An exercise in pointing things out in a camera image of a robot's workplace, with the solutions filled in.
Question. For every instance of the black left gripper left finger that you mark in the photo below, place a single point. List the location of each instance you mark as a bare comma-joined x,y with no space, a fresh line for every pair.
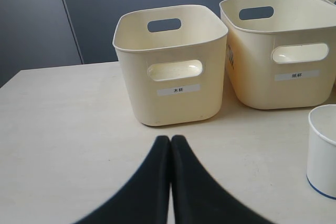
145,196

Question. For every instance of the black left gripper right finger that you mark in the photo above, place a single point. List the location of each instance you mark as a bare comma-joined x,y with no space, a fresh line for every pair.
198,197

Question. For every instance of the white paper cup blue logo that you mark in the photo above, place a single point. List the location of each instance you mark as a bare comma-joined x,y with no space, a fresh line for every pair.
321,150

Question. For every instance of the left cream plastic bin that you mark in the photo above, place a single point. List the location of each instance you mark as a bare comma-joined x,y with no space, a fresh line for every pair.
173,62

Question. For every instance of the middle cream plastic bin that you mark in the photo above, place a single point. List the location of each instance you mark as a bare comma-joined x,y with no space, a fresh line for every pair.
280,53

